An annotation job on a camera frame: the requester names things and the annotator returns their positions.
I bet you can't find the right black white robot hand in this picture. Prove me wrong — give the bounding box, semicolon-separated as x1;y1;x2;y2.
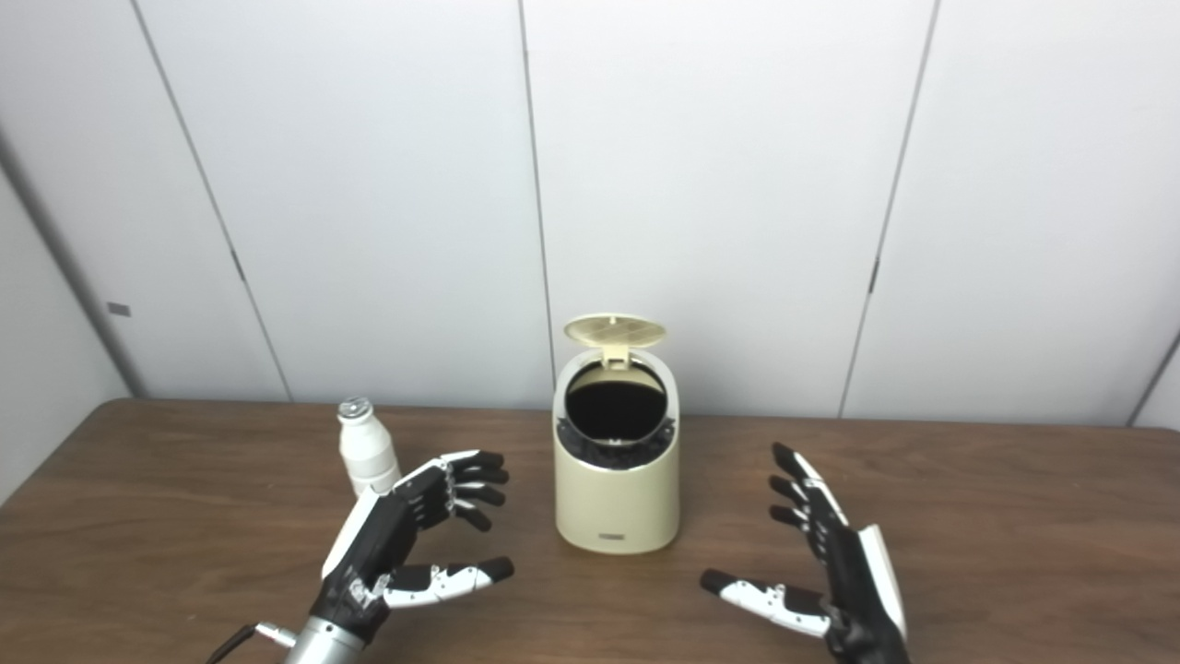
699;442;909;664

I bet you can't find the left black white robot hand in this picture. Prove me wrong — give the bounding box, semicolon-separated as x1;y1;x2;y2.
309;449;515;644

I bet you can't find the small white plastic bottle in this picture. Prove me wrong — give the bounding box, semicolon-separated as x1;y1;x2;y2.
336;397;403;499

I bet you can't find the cream-colored lidded bin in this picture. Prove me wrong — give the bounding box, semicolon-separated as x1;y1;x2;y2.
552;314;681;555

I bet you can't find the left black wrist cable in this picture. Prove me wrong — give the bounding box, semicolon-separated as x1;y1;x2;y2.
205;623;296;664

